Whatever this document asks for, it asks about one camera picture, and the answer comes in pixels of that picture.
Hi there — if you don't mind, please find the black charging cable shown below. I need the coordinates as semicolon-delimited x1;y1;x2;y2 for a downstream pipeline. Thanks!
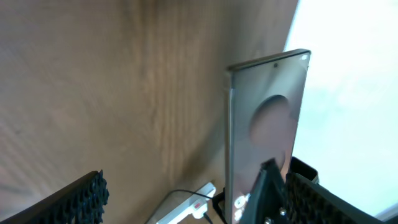
167;189;218;224

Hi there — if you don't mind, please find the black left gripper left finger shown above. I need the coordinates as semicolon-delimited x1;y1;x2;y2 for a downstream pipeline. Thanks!
1;170;109;224

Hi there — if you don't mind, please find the white power strip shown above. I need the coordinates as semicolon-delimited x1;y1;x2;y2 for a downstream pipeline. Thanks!
148;182;216;224

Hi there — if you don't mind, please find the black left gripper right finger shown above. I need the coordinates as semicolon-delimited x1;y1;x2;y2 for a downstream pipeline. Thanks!
241;159;382;224

